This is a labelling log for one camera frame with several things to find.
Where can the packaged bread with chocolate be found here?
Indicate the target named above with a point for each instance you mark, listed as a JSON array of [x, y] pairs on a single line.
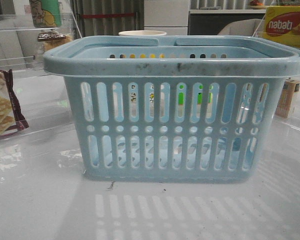
[[52, 39]]

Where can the light blue plastic basket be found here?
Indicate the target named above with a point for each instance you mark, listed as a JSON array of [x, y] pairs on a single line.
[[189, 108]]

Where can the white paper cup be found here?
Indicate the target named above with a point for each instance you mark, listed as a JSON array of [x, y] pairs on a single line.
[[142, 33]]

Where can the white drawer cabinet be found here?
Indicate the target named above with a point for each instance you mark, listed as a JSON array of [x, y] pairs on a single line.
[[170, 16]]

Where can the white shelf with dark cabinet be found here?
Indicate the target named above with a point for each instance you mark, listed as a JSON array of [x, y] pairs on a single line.
[[211, 22]]

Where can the clear acrylic left shelf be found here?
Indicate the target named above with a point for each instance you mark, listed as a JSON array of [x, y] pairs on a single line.
[[19, 49]]

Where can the beige armchair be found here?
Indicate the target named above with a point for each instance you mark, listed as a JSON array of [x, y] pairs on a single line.
[[247, 27]]

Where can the maroon cracker snack bag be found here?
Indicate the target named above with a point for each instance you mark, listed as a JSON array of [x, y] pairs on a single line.
[[11, 118]]

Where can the tan biscuit box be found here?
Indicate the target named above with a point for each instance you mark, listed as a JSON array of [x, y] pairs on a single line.
[[286, 103]]

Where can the green cartoon snack package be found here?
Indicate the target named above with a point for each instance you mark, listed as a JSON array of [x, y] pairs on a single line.
[[45, 13]]

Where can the yellow nabati wafer box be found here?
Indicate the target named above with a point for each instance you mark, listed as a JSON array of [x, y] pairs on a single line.
[[282, 25]]

